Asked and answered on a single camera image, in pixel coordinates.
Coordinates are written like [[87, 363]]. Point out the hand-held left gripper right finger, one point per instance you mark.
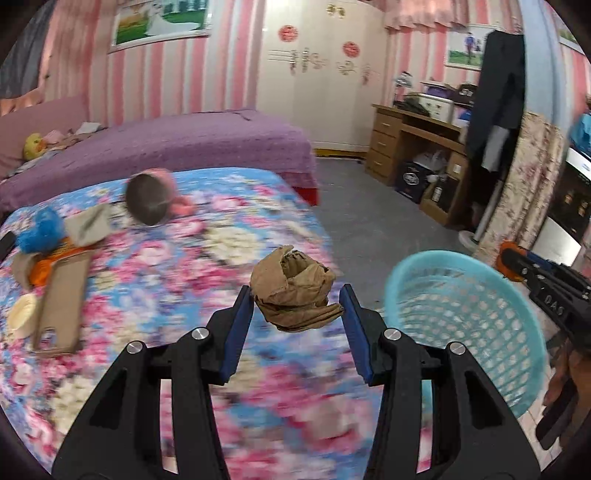
[[358, 332]]

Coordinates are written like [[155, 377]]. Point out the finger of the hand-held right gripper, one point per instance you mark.
[[542, 263], [519, 267]]

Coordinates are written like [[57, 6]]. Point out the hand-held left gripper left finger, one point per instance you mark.
[[236, 332]]

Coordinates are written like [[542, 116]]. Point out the brown paper ball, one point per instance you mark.
[[295, 290]]

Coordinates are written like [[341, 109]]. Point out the light blue plastic basket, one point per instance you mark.
[[461, 323]]

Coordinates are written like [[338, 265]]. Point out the beige cloth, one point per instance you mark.
[[90, 224]]

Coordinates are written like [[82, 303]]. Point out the orange snack wrapper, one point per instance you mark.
[[69, 251]]

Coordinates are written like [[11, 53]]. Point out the small white bowl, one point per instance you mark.
[[22, 316]]

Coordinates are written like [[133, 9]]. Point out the blue plastic bag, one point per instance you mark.
[[41, 230]]

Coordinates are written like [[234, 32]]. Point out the person's right hand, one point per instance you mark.
[[565, 369]]

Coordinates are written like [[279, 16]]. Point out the white fan base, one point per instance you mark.
[[470, 240]]

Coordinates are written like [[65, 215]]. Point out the black glass cabinet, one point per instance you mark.
[[570, 207]]

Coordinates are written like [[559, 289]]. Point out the floral blanket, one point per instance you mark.
[[184, 277]]

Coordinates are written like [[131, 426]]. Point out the cream floral door curtain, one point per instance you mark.
[[526, 184]]

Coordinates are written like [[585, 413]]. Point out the cardboard box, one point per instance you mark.
[[441, 196]]

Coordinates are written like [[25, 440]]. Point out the black gift bag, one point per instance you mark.
[[413, 180]]

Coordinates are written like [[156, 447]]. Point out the pink steel mug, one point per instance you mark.
[[145, 198]]

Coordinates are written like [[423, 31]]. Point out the brown phone case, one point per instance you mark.
[[64, 304]]

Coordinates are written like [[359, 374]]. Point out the dark hanging jacket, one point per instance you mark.
[[496, 92]]

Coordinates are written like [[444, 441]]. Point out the white storage box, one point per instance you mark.
[[436, 108]]

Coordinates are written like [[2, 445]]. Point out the wooden desk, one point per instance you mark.
[[385, 143]]

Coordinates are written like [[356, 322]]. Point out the dark cloth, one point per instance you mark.
[[415, 107]]

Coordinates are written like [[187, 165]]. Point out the bed with purple dotted blanket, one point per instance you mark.
[[184, 143]]

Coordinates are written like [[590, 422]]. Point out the purple box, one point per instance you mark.
[[436, 87]]

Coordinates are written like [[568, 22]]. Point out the desk lamp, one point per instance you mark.
[[402, 83]]

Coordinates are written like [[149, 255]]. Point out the white wardrobe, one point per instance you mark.
[[323, 101]]

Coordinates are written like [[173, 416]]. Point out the black smartphone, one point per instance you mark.
[[7, 244]]

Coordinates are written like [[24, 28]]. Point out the beige clothes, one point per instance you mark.
[[87, 128]]

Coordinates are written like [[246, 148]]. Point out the pink plush toy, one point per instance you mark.
[[54, 137]]

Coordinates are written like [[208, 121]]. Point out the pink floral window curtain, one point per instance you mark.
[[429, 11]]

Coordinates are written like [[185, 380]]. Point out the yellow duck plush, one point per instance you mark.
[[34, 146]]

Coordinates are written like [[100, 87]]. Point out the red round wardrobe sticker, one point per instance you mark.
[[351, 49], [287, 33]]

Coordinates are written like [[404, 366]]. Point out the pink covered headboard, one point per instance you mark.
[[41, 115]]

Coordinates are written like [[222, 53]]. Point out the small wall poster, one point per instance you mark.
[[464, 48]]

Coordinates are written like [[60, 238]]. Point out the large framed wall poster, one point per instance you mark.
[[161, 21]]

